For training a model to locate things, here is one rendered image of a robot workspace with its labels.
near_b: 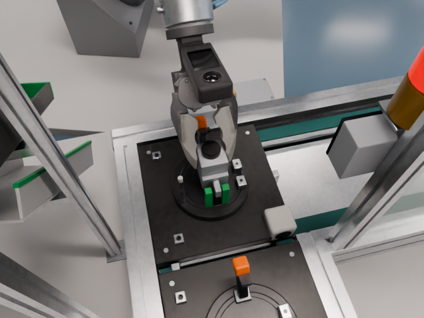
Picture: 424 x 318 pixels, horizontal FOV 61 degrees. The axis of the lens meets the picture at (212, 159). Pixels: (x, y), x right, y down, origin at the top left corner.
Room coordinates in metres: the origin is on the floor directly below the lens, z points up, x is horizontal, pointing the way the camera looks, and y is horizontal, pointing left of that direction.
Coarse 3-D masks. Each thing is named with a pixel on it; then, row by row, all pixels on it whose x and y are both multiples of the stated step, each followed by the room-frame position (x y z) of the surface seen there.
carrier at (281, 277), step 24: (216, 264) 0.17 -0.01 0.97; (264, 264) 0.17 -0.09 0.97; (288, 264) 0.17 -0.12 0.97; (168, 288) 0.13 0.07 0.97; (192, 288) 0.13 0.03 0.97; (216, 288) 0.13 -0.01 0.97; (264, 288) 0.13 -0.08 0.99; (288, 288) 0.13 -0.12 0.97; (312, 288) 0.13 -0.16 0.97; (168, 312) 0.10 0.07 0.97; (192, 312) 0.10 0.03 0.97; (216, 312) 0.10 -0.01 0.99; (240, 312) 0.10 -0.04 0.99; (264, 312) 0.10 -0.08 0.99; (288, 312) 0.09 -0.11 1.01; (312, 312) 0.10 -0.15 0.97
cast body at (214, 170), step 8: (200, 144) 0.33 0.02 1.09; (208, 144) 0.32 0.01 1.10; (216, 144) 0.32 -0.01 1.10; (200, 152) 0.31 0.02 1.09; (208, 152) 0.31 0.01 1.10; (216, 152) 0.31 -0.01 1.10; (224, 152) 0.31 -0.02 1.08; (200, 160) 0.30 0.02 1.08; (208, 160) 0.30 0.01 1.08; (216, 160) 0.30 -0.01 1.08; (224, 160) 0.30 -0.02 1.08; (200, 168) 0.29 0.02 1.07; (208, 168) 0.29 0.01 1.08; (216, 168) 0.29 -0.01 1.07; (224, 168) 0.29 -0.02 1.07; (200, 176) 0.29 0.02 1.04; (208, 176) 0.29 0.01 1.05; (216, 176) 0.29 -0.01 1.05; (224, 176) 0.29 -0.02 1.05; (208, 184) 0.28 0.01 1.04; (216, 184) 0.28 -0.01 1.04; (216, 192) 0.27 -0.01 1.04
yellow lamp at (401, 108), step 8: (408, 80) 0.25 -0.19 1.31; (400, 88) 0.25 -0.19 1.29; (408, 88) 0.24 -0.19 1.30; (392, 96) 0.26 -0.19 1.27; (400, 96) 0.24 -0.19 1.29; (408, 96) 0.24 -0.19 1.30; (416, 96) 0.23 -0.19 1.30; (392, 104) 0.25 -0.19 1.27; (400, 104) 0.24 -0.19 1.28; (408, 104) 0.23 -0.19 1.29; (416, 104) 0.23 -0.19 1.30; (392, 112) 0.24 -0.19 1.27; (400, 112) 0.23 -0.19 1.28; (408, 112) 0.23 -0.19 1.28; (416, 112) 0.23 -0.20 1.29; (392, 120) 0.24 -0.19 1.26; (400, 120) 0.23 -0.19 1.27; (408, 120) 0.23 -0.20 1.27; (408, 128) 0.22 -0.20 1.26
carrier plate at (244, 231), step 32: (160, 160) 0.37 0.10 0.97; (256, 160) 0.37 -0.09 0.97; (160, 192) 0.30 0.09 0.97; (256, 192) 0.30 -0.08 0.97; (160, 224) 0.24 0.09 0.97; (192, 224) 0.24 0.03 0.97; (224, 224) 0.24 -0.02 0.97; (256, 224) 0.24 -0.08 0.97; (160, 256) 0.19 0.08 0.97; (192, 256) 0.19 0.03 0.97
